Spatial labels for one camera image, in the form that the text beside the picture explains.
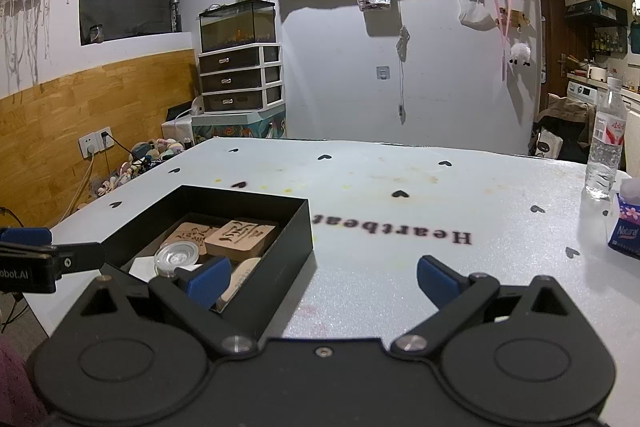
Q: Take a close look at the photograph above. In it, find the white hanging bag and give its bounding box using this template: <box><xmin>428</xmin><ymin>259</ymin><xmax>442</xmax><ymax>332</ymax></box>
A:
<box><xmin>458</xmin><ymin>0</ymin><xmax>494</xmax><ymax>27</ymax></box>

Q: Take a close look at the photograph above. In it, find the dark wooden door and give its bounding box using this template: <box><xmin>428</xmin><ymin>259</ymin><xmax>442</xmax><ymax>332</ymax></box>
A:
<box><xmin>537</xmin><ymin>0</ymin><xmax>571</xmax><ymax>113</ymax></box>

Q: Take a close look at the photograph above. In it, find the white drawer unit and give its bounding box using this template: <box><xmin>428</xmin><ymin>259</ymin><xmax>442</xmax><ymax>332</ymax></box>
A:
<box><xmin>198</xmin><ymin>44</ymin><xmax>284</xmax><ymax>113</ymax></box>

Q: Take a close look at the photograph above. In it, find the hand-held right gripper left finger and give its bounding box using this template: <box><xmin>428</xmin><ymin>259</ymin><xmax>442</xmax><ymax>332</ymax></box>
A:
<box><xmin>65</xmin><ymin>256</ymin><xmax>257</xmax><ymax>356</ymax></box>

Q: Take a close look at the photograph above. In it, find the white sheep plush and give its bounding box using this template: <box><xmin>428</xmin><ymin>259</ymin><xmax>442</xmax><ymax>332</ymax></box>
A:
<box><xmin>508</xmin><ymin>41</ymin><xmax>532</xmax><ymax>67</ymax></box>

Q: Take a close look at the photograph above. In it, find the clear water bottle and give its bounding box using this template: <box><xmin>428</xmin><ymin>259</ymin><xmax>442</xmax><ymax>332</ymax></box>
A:
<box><xmin>584</xmin><ymin>76</ymin><xmax>629</xmax><ymax>200</ymax></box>

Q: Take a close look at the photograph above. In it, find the white appliance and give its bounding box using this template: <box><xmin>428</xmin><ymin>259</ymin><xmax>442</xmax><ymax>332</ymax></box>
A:
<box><xmin>160</xmin><ymin>95</ymin><xmax>206</xmax><ymax>143</ymax></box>

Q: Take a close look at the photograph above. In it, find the purple floral tissue box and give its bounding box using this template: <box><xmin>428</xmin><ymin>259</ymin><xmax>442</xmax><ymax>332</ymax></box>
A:
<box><xmin>607</xmin><ymin>179</ymin><xmax>640</xmax><ymax>261</ymax></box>

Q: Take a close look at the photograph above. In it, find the macrame wall hanging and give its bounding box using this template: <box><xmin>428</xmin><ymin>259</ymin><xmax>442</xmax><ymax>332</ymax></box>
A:
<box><xmin>0</xmin><ymin>0</ymin><xmax>64</xmax><ymax>93</ymax></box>

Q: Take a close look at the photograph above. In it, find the white paper bag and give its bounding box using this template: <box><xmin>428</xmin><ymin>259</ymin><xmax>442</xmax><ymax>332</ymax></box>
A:
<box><xmin>532</xmin><ymin>129</ymin><xmax>564</xmax><ymax>158</ymax></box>

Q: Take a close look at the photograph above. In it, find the pink ribbon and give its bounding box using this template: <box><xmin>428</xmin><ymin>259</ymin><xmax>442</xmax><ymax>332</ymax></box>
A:
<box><xmin>488</xmin><ymin>0</ymin><xmax>524</xmax><ymax>80</ymax></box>

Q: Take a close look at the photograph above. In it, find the clear plastic cup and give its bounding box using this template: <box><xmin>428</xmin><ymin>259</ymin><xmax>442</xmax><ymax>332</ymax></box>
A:
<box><xmin>153</xmin><ymin>240</ymin><xmax>201</xmax><ymax>278</ymax></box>

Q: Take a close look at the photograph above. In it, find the white wall socket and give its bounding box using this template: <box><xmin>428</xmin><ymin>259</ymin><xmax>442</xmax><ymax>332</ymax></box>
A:
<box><xmin>78</xmin><ymin>126</ymin><xmax>114</xmax><ymax>158</ymax></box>

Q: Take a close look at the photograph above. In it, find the carved wooden coaster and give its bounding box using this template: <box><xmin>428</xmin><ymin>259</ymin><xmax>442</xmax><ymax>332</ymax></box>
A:
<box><xmin>204</xmin><ymin>219</ymin><xmax>279</xmax><ymax>261</ymax></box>
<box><xmin>160</xmin><ymin>221</ymin><xmax>221</xmax><ymax>256</ymax></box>

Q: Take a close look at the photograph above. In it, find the hanging white cable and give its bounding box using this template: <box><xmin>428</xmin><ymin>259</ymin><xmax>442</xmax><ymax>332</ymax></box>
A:
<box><xmin>396</xmin><ymin>25</ymin><xmax>412</xmax><ymax>126</ymax></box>

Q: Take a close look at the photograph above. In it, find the beige earbuds case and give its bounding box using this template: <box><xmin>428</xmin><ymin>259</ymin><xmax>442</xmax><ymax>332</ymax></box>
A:
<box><xmin>219</xmin><ymin>256</ymin><xmax>264</xmax><ymax>308</ymax></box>

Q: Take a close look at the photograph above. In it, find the dark red cloth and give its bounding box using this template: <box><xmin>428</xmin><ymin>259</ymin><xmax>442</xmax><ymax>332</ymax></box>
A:
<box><xmin>0</xmin><ymin>334</ymin><xmax>49</xmax><ymax>427</ymax></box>

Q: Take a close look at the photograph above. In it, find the white washing machine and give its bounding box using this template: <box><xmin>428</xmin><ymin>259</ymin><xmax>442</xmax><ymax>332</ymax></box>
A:
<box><xmin>567</xmin><ymin>79</ymin><xmax>599</xmax><ymax>108</ymax></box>

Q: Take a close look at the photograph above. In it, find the large white charger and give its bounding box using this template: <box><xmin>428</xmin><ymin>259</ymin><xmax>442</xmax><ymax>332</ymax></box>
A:
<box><xmin>128</xmin><ymin>255</ymin><xmax>169</xmax><ymax>284</ymax></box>

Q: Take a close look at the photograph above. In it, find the glass fish tank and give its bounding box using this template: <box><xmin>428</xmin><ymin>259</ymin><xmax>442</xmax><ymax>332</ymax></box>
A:
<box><xmin>198</xmin><ymin>0</ymin><xmax>277</xmax><ymax>54</ymax></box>

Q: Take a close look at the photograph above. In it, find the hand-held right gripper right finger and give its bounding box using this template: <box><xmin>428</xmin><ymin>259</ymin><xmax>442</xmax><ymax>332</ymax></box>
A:
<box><xmin>389</xmin><ymin>255</ymin><xmax>601</xmax><ymax>354</ymax></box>

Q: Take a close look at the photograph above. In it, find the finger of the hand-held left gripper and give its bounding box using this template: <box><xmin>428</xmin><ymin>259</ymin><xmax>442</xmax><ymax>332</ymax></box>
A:
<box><xmin>52</xmin><ymin>240</ymin><xmax>109</xmax><ymax>281</ymax></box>
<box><xmin>0</xmin><ymin>228</ymin><xmax>56</xmax><ymax>257</ymax></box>

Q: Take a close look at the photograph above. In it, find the chair with brown jacket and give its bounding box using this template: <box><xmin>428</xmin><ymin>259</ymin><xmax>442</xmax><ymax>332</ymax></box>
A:
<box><xmin>532</xmin><ymin>93</ymin><xmax>596</xmax><ymax>164</ymax></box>

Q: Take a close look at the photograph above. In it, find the black cardboard box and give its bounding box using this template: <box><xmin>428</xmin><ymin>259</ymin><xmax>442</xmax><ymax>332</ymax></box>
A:
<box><xmin>101</xmin><ymin>185</ymin><xmax>315</xmax><ymax>342</ymax></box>

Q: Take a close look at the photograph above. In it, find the pile of plush toys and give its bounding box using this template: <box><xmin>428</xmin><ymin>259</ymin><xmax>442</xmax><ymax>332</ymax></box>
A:
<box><xmin>89</xmin><ymin>137</ymin><xmax>186</xmax><ymax>203</ymax></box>

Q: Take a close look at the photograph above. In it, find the black spice shelf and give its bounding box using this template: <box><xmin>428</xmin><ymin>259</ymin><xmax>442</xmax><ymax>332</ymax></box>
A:
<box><xmin>592</xmin><ymin>31</ymin><xmax>629</xmax><ymax>56</ymax></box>

